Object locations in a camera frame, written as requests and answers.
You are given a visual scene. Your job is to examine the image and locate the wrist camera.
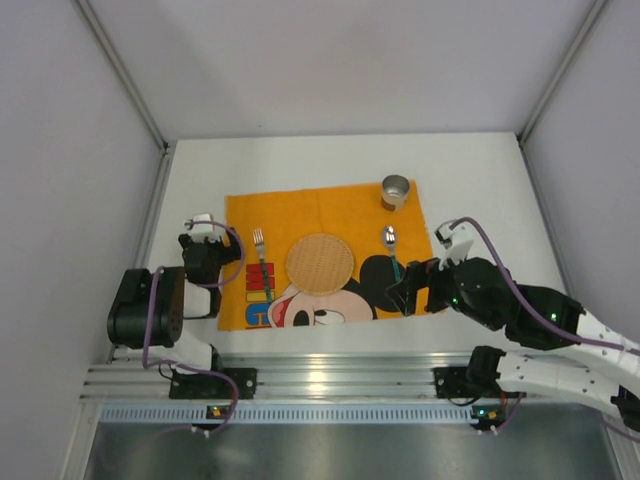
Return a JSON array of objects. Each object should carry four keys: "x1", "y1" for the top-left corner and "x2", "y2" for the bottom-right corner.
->
[
  {"x1": 178, "y1": 213, "x2": 220, "y2": 248},
  {"x1": 435, "y1": 220, "x2": 474, "y2": 271}
]

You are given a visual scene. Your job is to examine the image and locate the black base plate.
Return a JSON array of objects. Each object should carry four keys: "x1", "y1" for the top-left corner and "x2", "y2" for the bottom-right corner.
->
[
  {"x1": 169, "y1": 368, "x2": 258, "y2": 400},
  {"x1": 433, "y1": 366, "x2": 520, "y2": 400}
]

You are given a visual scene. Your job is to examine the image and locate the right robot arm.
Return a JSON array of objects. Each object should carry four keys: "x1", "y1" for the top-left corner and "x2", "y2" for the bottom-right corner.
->
[{"x1": 386, "y1": 258, "x2": 639, "y2": 431}]

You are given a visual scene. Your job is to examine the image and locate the fork with teal handle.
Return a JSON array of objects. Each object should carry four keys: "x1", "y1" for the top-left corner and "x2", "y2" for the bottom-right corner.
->
[{"x1": 252, "y1": 228, "x2": 274, "y2": 304}]

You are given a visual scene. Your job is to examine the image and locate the purple cable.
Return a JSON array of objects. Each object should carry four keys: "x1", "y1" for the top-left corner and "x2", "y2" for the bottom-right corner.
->
[
  {"x1": 141, "y1": 224, "x2": 246, "y2": 435},
  {"x1": 449, "y1": 216, "x2": 640, "y2": 444}
]

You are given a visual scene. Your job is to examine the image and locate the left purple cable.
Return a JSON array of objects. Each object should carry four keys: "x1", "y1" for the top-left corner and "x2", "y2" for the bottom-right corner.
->
[{"x1": 141, "y1": 224, "x2": 246, "y2": 435}]

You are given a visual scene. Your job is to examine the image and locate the orange Mickey Mouse placemat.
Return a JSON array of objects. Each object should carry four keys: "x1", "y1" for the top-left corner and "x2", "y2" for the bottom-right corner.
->
[{"x1": 218, "y1": 184, "x2": 432, "y2": 331}]

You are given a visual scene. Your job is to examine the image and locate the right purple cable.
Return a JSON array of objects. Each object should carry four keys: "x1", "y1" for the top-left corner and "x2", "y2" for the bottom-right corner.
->
[{"x1": 449, "y1": 216, "x2": 640, "y2": 444}]

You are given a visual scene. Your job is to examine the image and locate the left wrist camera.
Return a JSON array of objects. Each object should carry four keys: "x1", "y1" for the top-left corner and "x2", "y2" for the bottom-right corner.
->
[{"x1": 178, "y1": 213, "x2": 220, "y2": 248}]

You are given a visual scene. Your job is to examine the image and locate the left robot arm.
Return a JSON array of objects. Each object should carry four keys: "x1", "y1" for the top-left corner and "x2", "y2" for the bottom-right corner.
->
[{"x1": 106, "y1": 228, "x2": 245, "y2": 375}]

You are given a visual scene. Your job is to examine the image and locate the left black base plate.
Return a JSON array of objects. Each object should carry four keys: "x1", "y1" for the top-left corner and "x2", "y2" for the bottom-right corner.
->
[{"x1": 169, "y1": 368, "x2": 258, "y2": 400}]

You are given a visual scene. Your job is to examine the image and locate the aluminium rail frame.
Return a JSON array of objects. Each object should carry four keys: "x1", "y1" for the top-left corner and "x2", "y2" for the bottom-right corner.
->
[{"x1": 79, "y1": 329, "x2": 624, "y2": 401}]

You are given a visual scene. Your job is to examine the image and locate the metal cup with cork band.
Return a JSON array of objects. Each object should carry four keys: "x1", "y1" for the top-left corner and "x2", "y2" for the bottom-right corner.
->
[{"x1": 380, "y1": 174, "x2": 411, "y2": 212}]

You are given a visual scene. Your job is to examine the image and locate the spoon with teal handle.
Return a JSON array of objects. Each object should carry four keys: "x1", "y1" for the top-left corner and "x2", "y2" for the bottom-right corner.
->
[{"x1": 381, "y1": 225, "x2": 402, "y2": 283}]

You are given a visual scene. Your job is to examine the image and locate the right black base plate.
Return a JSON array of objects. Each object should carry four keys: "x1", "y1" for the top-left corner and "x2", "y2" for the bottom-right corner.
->
[{"x1": 433, "y1": 366, "x2": 520, "y2": 400}]

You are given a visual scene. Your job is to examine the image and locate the perforated cable duct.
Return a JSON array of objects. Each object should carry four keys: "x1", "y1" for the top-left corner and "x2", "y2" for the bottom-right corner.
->
[{"x1": 100, "y1": 403, "x2": 505, "y2": 425}]

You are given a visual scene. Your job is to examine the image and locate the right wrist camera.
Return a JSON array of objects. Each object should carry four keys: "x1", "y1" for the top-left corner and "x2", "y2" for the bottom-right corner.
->
[{"x1": 435, "y1": 220, "x2": 474, "y2": 271}]

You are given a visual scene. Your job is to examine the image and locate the round woven coaster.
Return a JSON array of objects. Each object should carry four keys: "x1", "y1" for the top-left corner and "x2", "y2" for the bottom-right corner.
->
[{"x1": 285, "y1": 233, "x2": 355, "y2": 296}]

